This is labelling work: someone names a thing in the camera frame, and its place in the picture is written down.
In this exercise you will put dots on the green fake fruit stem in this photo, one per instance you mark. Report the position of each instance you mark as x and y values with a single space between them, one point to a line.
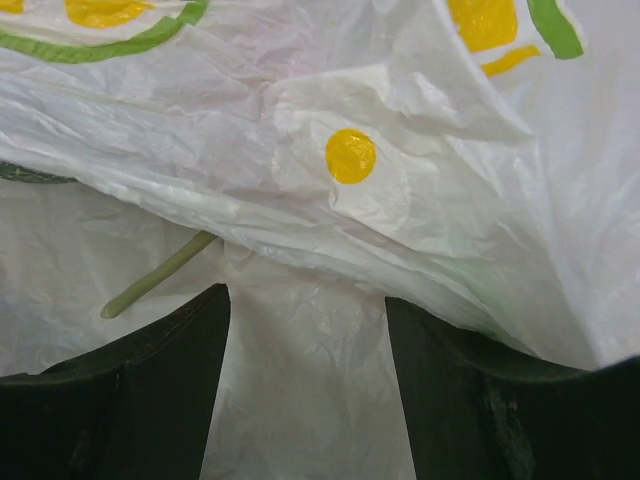
142 286

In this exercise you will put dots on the white plastic bag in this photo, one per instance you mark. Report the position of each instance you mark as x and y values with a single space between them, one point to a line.
477 159

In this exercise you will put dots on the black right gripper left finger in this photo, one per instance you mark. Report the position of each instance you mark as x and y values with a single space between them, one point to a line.
139 407

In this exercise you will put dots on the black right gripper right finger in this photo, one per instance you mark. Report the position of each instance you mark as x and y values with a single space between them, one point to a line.
477 409

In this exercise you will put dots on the green fake melon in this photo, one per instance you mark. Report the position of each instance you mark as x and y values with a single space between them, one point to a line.
16 173

